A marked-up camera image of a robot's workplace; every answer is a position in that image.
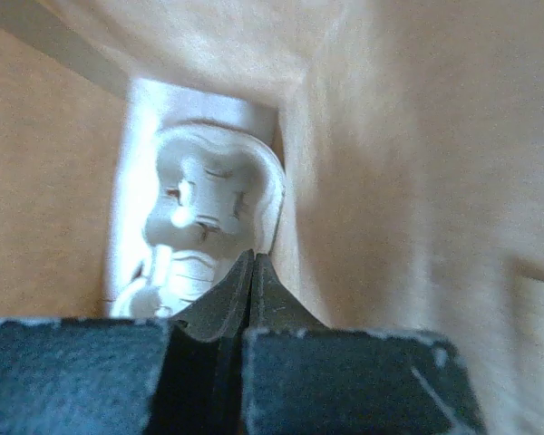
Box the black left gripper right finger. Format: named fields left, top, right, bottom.
left=241, top=254, right=486, bottom=434

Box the brown paper bag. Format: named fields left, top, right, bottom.
left=0, top=1, right=544, bottom=434

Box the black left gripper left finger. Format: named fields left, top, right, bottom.
left=0, top=251, right=254, bottom=434

